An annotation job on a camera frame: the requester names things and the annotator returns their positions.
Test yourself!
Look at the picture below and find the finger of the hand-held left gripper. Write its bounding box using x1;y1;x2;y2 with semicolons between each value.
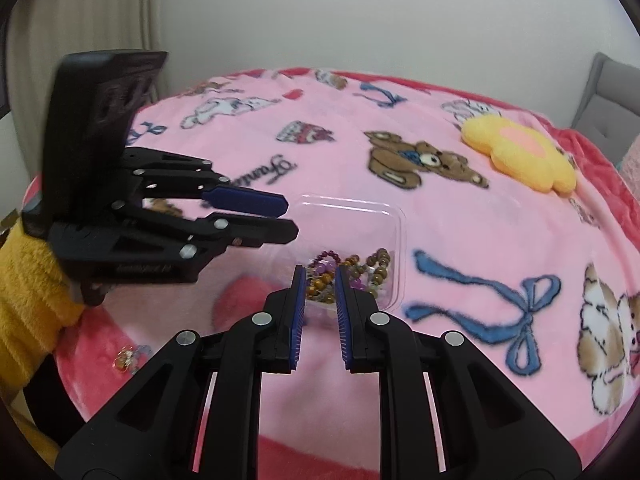
142;210;300;257
122;147;290;216

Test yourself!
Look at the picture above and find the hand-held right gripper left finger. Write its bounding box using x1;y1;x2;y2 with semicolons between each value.
55;265;308;480

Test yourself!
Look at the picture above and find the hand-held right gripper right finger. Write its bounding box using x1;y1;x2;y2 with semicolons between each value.
334;265;583;480

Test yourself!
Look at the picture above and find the dark brown bead bracelet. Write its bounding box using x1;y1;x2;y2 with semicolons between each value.
306;254;363;306

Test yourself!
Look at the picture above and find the purple bead bracelet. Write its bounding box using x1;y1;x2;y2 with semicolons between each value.
320;259;368;291

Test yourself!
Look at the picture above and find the clear plastic container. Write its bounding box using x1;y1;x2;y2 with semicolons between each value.
277;194;407;312

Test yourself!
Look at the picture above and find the gold heart charm bracelet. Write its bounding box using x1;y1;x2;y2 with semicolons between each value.
116;344;152;375

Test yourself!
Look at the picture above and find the person's left forearm yellow sleeve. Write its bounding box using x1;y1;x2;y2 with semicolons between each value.
0;220;83;386

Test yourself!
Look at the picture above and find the pink printed blanket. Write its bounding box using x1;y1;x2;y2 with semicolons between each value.
22;67;640;480

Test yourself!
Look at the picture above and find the beige curtain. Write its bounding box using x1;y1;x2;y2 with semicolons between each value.
0;0;161;221

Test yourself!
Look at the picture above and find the yellow flower pillow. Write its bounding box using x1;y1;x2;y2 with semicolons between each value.
460;114;580;195

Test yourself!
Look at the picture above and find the pink plush toy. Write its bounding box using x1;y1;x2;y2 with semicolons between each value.
617;135;640;188

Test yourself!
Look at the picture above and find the grey upholstered headboard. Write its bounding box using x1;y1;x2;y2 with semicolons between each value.
570;52;640;171

